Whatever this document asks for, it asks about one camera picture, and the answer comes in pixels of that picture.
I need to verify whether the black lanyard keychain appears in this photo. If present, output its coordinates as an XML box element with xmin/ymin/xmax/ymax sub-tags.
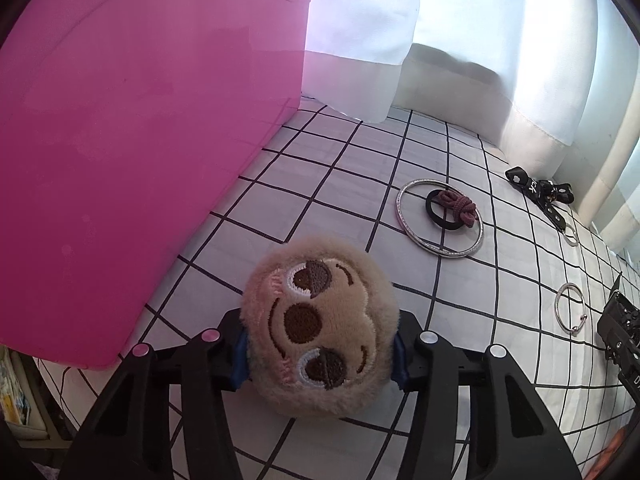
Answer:
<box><xmin>504</xmin><ymin>167</ymin><xmax>580</xmax><ymax>249</ymax></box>

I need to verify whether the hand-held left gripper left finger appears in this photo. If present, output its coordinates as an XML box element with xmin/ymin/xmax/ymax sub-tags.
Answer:
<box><xmin>60</xmin><ymin>307</ymin><xmax>253</xmax><ymax>480</ymax></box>

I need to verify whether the beige plush sloth pouch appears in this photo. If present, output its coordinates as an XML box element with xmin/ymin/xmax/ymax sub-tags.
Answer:
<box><xmin>240</xmin><ymin>235</ymin><xmax>401</xmax><ymax>419</ymax></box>

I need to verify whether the printed paper stack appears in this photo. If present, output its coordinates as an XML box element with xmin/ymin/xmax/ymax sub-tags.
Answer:
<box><xmin>0</xmin><ymin>345</ymin><xmax>47</xmax><ymax>442</ymax></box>

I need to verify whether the white black-grid tablecloth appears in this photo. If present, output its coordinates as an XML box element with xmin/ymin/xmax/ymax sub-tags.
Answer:
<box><xmin>35</xmin><ymin>95</ymin><xmax>640</xmax><ymax>480</ymax></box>

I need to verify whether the white curtain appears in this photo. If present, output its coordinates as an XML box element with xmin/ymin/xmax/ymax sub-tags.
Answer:
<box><xmin>300</xmin><ymin>0</ymin><xmax>640</xmax><ymax>263</ymax></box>

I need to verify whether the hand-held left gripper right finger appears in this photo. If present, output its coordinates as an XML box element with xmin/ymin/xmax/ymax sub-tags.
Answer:
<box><xmin>392</xmin><ymin>310</ymin><xmax>583</xmax><ymax>480</ymax></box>

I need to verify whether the silver hoop with ball end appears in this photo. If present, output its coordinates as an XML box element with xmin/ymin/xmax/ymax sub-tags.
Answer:
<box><xmin>554</xmin><ymin>282</ymin><xmax>587</xmax><ymax>335</ymax></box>

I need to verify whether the large thin silver bangle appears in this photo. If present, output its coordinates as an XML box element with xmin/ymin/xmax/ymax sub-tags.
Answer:
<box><xmin>395</xmin><ymin>178</ymin><xmax>485</xmax><ymax>256</ymax></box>

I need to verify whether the black hair tie maroon knot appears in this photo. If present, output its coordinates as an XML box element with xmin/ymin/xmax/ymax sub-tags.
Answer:
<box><xmin>425</xmin><ymin>187</ymin><xmax>480</xmax><ymax>231</ymax></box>

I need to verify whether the pink plastic basin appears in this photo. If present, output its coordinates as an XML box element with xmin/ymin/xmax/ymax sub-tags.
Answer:
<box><xmin>0</xmin><ymin>0</ymin><xmax>316</xmax><ymax>372</ymax></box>

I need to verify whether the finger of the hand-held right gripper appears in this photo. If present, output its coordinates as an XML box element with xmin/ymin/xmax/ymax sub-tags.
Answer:
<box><xmin>596</xmin><ymin>271</ymin><xmax>640</xmax><ymax>367</ymax></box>

